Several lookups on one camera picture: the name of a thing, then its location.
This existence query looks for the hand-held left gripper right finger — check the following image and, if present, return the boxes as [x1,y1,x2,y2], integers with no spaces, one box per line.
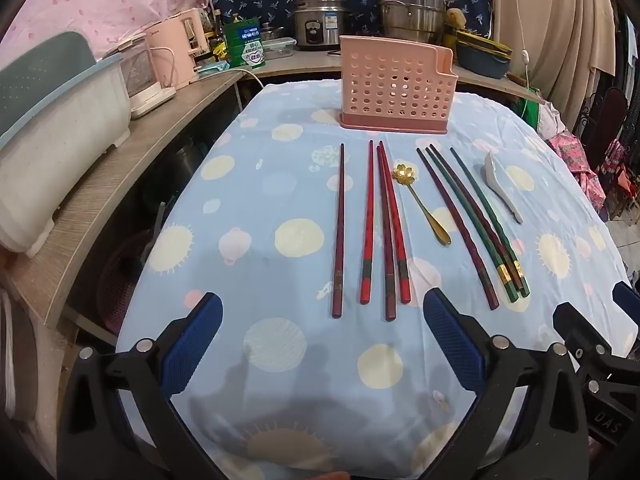
[423,288,594,480]

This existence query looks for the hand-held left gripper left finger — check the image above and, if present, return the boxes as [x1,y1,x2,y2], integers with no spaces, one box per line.
[57,291,225,480]

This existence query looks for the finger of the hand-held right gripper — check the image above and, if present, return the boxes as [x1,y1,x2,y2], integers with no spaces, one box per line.
[612,281,640,326]
[552,301,632,376]

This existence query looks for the dark red chopstick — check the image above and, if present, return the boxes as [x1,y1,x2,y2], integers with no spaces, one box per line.
[377,147,398,322]
[331,143,347,320]

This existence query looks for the green chopstick gold band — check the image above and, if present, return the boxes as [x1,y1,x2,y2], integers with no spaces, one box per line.
[449,147,531,297]
[425,147,519,304]

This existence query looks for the pink perforated utensil holder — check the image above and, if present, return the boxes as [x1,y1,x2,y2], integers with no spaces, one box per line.
[338,35,459,136]

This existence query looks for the pink plastic basket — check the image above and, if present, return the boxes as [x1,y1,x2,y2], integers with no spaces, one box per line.
[97,232,162,332]

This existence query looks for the maroon chopstick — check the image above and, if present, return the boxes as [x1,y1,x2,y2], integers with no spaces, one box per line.
[416,148,500,311]
[429,143,525,292]

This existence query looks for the gold flower spoon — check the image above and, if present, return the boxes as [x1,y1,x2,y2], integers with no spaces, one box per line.
[392,162,452,248]

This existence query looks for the pink floral cloth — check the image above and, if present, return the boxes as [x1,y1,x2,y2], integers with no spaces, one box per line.
[547,130,607,212]

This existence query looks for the white ceramic spoon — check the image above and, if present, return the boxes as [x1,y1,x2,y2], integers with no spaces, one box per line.
[483,151,525,225]

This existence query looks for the blue dotted tablecloth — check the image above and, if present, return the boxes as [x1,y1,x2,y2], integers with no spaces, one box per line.
[115,81,634,480]

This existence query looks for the black chair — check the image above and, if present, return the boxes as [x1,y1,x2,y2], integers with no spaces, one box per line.
[575,87,629,147]

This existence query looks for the wooden side shelf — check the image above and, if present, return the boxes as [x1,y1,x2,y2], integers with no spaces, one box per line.
[7,67,247,331]

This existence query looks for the green bag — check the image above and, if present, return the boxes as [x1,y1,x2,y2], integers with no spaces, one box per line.
[520,96,547,122]

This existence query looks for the hanging clothes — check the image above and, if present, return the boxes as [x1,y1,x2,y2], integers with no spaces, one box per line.
[607,0,640,221]

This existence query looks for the white plastic storage box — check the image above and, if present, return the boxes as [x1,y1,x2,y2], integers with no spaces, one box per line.
[0,30,132,254]

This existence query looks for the white blender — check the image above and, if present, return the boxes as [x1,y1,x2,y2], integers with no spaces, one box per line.
[102,35,177,120]

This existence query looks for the blue bowl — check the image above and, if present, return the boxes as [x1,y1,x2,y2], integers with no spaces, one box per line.
[457,46,511,80]

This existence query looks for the wet wipes packet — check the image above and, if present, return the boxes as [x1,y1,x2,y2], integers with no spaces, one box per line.
[197,58,231,79]

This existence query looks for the beige curtain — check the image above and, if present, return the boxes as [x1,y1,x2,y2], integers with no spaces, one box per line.
[487,0,619,127]

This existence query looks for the yellow bowl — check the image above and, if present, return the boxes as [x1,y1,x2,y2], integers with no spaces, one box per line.
[456,30,513,58]

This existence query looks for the grey counter board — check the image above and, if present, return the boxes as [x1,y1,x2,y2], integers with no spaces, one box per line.
[240,47,544,107]

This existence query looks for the pink electric kettle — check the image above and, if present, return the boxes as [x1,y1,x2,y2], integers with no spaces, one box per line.
[145,7,211,86]

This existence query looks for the green milk powder can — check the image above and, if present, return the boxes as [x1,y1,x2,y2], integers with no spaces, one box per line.
[222,14,268,71]

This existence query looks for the clear food container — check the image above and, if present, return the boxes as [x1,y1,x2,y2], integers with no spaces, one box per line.
[262,37,298,60]

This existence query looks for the steel steamer pot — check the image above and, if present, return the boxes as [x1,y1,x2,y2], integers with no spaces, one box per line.
[376,0,447,46]

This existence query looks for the steel rice cooker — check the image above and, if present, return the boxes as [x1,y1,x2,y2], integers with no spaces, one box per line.
[292,0,354,52]

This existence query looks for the white cable with switch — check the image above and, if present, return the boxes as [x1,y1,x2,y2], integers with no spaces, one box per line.
[502,0,534,111]

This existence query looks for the white kettle cord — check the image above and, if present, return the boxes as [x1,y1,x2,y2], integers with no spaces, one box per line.
[220,67,267,92]

